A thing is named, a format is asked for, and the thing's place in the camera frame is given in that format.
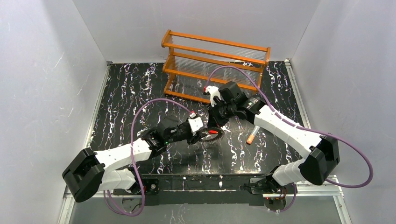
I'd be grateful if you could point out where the orange wooden rack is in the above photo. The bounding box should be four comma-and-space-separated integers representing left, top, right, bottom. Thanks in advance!
161, 29, 271, 103

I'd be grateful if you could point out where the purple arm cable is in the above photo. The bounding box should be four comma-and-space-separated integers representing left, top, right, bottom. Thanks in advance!
204, 65, 374, 213
103, 98, 196, 217

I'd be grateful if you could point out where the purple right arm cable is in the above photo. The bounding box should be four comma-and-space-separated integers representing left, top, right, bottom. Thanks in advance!
204, 65, 374, 213

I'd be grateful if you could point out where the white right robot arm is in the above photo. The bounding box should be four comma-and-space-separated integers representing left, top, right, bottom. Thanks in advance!
204, 82, 339, 188

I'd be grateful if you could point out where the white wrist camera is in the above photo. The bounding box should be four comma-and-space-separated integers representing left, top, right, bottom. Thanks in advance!
187, 112, 204, 135
203, 85, 223, 107

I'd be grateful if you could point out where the metal oval keyring holder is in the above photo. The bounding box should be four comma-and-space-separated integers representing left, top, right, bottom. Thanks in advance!
199, 127, 224, 143

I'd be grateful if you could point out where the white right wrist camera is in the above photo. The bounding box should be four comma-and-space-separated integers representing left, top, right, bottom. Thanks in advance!
203, 85, 223, 107

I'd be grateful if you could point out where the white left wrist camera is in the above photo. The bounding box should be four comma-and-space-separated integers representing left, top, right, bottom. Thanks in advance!
187, 112, 204, 135

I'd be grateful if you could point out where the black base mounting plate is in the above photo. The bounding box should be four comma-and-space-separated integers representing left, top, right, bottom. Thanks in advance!
122, 174, 287, 211

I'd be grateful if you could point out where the orange capped tube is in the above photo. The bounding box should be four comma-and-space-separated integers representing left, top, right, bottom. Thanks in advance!
246, 126, 260, 145

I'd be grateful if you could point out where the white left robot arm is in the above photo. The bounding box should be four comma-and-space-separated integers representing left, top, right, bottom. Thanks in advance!
62, 115, 204, 203

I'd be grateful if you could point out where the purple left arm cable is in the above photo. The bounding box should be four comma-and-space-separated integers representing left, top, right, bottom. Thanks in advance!
103, 98, 196, 217

